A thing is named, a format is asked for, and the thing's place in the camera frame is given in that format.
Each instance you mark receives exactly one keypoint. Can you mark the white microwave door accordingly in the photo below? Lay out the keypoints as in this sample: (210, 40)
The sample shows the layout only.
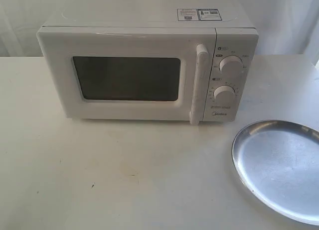
(130, 73)

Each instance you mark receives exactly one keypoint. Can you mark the white microwave oven body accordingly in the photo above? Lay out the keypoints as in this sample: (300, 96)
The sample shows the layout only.
(236, 35)

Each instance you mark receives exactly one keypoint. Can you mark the lower white control knob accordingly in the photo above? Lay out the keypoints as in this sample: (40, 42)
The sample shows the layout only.
(224, 94)

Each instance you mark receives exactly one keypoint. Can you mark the white control knob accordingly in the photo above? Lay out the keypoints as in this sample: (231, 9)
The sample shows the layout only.
(231, 66)
(224, 94)

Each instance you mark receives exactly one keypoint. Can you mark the upper white control knob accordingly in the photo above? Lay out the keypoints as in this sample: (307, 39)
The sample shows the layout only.
(231, 66)

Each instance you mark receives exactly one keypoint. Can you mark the warning label sticker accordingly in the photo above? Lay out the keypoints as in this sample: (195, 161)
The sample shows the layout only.
(204, 14)

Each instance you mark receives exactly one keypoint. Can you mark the round silver metal tray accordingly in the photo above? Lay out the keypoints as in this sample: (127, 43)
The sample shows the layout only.
(278, 162)

